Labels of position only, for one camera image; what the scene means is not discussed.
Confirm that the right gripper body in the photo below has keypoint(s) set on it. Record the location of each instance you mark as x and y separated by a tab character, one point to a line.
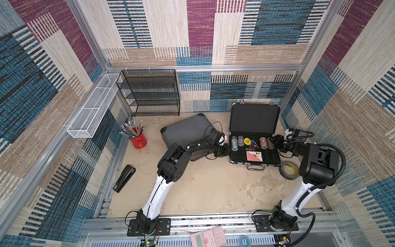
278	142

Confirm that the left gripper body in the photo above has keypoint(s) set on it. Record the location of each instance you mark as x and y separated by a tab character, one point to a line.
221	152

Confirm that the black poker set case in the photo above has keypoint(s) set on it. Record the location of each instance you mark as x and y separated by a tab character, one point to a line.
257	122

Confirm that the grey poker set case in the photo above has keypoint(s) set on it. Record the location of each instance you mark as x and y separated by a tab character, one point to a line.
185	132

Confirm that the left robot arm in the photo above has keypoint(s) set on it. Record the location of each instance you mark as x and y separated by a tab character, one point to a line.
171	167

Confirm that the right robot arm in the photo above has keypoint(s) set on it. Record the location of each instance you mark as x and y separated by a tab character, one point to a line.
321	166

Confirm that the poker chip stack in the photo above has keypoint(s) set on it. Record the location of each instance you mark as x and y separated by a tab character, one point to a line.
234	143

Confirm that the yellow dealer button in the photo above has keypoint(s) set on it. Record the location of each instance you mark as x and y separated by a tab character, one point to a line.
247	141

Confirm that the pink playing card deck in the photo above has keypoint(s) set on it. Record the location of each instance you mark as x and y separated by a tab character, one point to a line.
254	156

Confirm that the grey tape roll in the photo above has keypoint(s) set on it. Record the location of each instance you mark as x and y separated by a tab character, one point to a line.
289	170

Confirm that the red metal pencil bucket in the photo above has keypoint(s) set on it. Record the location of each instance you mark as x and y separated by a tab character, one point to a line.
140	141

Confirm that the pink calculator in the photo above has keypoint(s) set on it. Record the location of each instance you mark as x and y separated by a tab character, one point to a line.
213	237

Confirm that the blue tape roll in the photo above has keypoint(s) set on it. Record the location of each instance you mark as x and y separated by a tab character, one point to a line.
244	241

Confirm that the black mesh shelf rack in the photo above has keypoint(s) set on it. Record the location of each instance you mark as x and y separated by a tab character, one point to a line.
150	92

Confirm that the black stapler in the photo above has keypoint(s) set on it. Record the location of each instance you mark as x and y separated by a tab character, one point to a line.
124	177

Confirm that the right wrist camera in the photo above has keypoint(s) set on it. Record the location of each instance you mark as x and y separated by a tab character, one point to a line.
292	134

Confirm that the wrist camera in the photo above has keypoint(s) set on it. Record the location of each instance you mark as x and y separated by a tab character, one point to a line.
216	137
292	134

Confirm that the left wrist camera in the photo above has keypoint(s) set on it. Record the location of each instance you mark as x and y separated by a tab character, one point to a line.
216	137

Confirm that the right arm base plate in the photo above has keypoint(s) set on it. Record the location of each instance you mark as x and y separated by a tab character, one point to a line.
279	223

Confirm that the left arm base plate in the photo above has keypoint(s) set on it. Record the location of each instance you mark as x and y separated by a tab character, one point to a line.
140	228

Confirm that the white mesh wall basket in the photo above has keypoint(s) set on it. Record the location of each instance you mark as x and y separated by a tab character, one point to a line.
88	119

